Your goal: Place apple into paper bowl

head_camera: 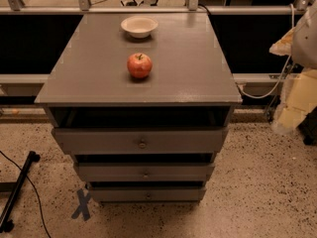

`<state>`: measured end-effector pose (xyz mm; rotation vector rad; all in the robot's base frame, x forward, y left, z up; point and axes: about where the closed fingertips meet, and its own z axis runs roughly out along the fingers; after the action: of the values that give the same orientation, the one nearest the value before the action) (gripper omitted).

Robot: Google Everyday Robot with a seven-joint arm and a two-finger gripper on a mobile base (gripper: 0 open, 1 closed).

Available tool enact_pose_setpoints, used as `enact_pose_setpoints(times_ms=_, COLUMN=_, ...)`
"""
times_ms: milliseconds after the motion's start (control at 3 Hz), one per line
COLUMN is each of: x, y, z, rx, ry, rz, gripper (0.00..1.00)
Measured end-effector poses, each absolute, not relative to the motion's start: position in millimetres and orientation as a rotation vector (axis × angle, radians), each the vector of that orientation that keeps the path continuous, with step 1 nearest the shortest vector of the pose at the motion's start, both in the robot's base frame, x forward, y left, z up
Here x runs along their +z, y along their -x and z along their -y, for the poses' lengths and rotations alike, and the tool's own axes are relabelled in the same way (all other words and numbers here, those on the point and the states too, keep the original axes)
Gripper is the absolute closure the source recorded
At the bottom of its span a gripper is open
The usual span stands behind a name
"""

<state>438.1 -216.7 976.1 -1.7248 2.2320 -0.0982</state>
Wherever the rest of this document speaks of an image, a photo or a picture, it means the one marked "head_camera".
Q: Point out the middle grey drawer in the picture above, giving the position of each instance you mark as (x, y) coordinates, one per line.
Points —
(143, 171)

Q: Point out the red apple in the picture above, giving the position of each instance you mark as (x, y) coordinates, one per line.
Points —
(139, 65)

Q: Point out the metal railing frame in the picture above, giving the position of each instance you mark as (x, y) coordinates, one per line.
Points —
(99, 9)

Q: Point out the bottom grey drawer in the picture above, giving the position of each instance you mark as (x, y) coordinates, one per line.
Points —
(127, 194)

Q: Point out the grey drawer cabinet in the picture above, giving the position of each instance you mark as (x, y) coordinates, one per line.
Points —
(190, 87)

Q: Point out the top grey drawer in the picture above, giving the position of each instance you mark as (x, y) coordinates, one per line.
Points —
(128, 141)

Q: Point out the blue tape cross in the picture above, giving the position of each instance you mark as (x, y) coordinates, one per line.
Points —
(82, 208)

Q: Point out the white paper bowl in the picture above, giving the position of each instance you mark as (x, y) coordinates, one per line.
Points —
(139, 26)

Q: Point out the grey drawer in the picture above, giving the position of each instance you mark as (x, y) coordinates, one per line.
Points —
(128, 141)
(127, 194)
(143, 171)

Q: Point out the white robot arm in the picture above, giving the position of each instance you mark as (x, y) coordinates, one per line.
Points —
(298, 96)

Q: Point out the black stand leg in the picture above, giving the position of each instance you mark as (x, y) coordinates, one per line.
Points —
(6, 225)

